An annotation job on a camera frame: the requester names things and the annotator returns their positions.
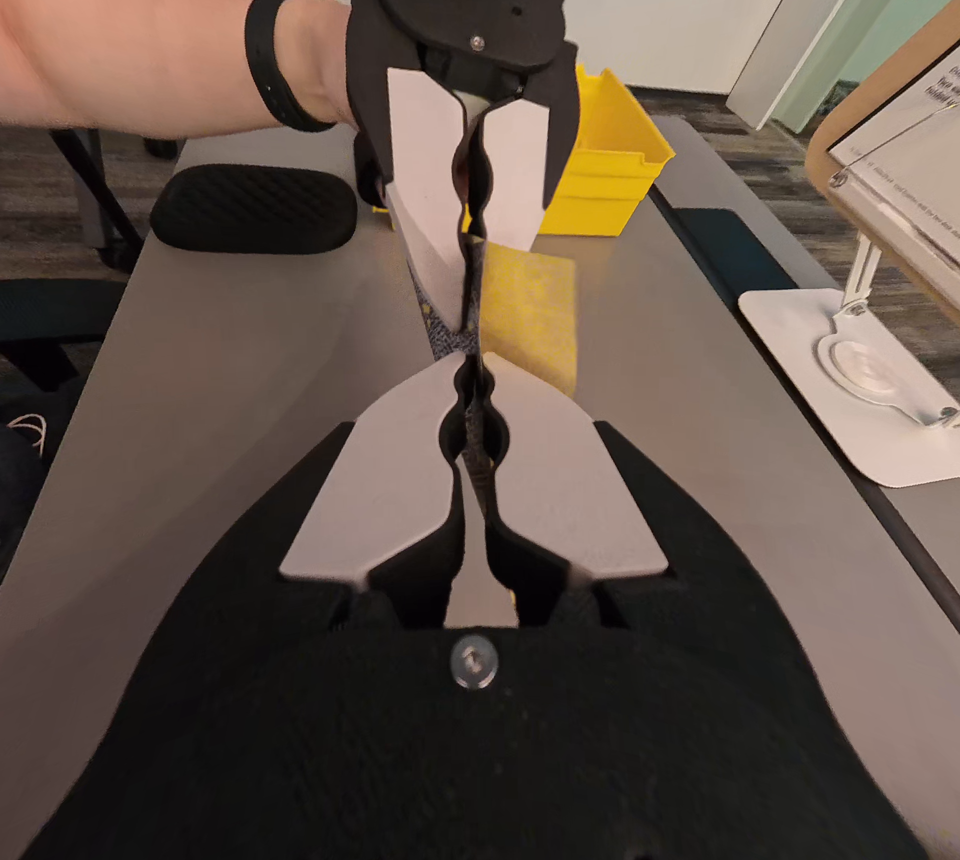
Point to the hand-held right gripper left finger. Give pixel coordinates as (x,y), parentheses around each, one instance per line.
(375,492)

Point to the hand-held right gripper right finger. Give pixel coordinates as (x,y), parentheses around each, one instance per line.
(570,500)

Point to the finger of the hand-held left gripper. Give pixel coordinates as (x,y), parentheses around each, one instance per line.
(424,162)
(517,177)

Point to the yellow plastic bin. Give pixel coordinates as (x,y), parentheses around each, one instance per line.
(607,162)

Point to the person's left forearm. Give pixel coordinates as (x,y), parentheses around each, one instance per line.
(112,34)

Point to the black elbow rest pad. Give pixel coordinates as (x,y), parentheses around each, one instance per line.
(247,211)

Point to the person's left hand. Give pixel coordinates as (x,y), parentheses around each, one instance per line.
(322,57)

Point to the black wristband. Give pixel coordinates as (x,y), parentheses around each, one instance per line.
(262,64)

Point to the dark teal panel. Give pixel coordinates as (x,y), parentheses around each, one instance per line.
(735,252)

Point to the instruction board on stand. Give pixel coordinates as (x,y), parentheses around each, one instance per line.
(795,350)

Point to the person's dark shoe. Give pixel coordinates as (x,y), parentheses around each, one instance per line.
(26,436)

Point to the dark teal office chair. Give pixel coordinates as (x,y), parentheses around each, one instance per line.
(52,312)

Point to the white instruction sheet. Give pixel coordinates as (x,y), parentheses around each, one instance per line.
(915,184)

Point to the black desk frame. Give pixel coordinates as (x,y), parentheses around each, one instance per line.
(101,199)

